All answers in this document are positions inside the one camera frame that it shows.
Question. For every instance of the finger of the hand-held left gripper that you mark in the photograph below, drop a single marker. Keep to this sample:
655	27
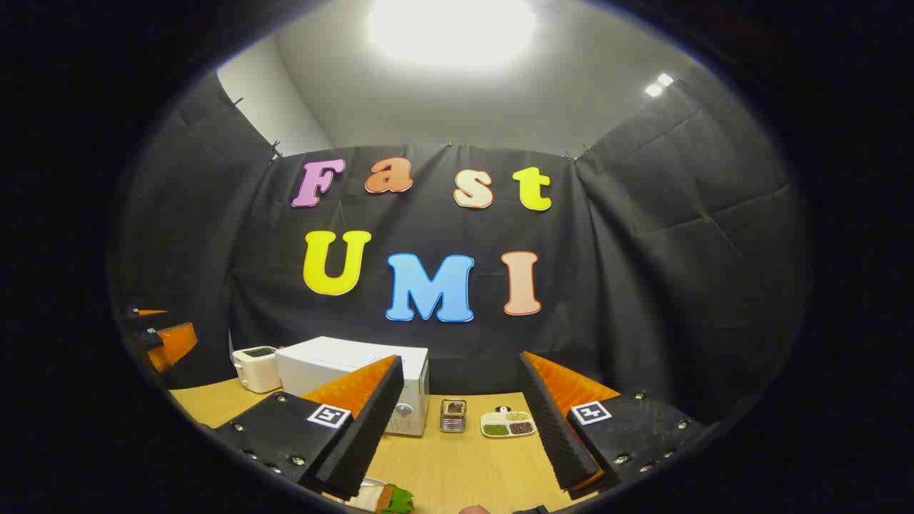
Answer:
143	323
171	346

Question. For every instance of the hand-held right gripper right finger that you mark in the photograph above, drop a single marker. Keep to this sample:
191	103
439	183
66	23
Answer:
553	428

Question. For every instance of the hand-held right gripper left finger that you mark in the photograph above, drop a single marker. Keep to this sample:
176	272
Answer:
364	435

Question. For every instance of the sandwich with green lettuce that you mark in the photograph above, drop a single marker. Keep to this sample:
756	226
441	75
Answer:
389	500

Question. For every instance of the white microwave oven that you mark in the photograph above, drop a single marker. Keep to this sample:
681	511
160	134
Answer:
321	360

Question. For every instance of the white divided spice dish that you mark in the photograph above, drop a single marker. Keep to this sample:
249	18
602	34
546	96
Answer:
507	422

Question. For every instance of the cream toaster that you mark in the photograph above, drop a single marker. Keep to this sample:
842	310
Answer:
255	371

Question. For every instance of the black backdrop cloth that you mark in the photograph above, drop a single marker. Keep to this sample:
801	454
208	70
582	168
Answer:
607	285

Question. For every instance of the small ceiling light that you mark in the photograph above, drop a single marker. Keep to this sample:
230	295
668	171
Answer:
658	84

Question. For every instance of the large ceiling light panel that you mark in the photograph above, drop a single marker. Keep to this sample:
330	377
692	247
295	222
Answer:
450	28

